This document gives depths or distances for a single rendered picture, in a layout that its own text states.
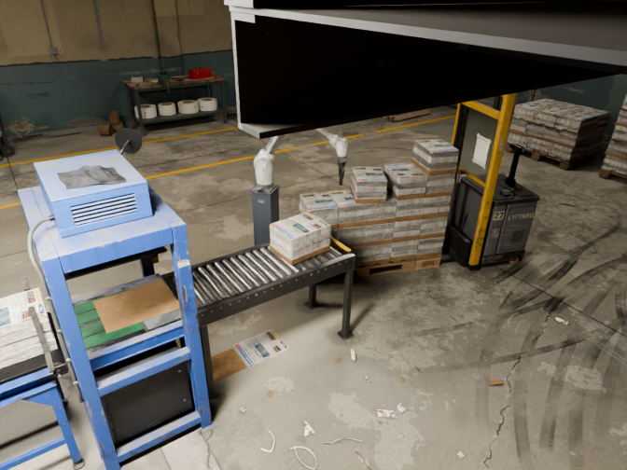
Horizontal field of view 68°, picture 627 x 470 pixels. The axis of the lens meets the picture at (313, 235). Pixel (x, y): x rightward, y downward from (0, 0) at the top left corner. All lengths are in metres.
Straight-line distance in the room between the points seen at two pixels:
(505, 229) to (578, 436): 2.15
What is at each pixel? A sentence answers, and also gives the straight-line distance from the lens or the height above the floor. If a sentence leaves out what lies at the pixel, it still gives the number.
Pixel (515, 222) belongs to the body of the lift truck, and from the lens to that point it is 5.16.
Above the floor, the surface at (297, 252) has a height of 0.90.
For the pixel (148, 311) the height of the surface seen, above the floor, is 0.80.
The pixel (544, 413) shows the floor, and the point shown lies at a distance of 3.89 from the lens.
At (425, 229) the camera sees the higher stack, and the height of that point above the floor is 0.47.
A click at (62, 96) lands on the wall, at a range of 9.93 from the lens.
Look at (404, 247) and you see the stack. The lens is 4.80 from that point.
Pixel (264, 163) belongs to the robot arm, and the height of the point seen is 1.25.
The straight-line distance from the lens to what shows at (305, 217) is 3.63.
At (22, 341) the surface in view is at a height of 0.92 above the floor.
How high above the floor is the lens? 2.67
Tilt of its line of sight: 29 degrees down
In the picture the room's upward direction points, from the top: 1 degrees clockwise
